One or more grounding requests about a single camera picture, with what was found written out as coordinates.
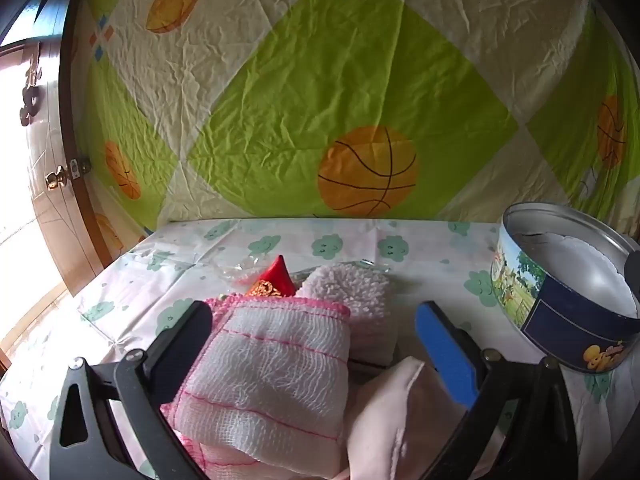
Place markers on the dark metal door ornament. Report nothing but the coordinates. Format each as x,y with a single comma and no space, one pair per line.
31,95

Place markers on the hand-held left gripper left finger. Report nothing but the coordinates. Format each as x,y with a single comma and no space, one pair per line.
185,330

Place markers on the red gold embroidered sachet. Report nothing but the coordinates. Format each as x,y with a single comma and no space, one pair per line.
277,272

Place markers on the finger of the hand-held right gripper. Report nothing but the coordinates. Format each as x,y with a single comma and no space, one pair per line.
633,282

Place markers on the fluffy pale pink cloth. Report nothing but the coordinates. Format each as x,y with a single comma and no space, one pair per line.
350,300

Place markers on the white pink-edged gauze towel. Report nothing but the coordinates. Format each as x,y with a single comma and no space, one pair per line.
265,370

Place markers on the pale pink smooth cloth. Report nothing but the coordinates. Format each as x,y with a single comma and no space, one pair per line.
395,420

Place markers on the wooden door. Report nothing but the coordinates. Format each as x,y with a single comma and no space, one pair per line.
50,110

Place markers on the clear plastic bag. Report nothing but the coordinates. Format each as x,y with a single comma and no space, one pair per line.
240,270

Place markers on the metal door latch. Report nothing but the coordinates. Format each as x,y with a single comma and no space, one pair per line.
79,166

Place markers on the cloud print tablecloth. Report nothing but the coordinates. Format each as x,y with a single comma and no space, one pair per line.
150,280

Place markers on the basketball print hanging sheet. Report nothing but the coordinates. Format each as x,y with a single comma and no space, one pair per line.
350,60

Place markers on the brass door knob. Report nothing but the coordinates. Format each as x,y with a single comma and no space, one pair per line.
56,177

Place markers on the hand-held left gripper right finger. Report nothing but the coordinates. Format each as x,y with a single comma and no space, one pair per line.
445,350

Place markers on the round printed metal tin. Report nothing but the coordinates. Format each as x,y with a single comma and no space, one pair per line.
565,320

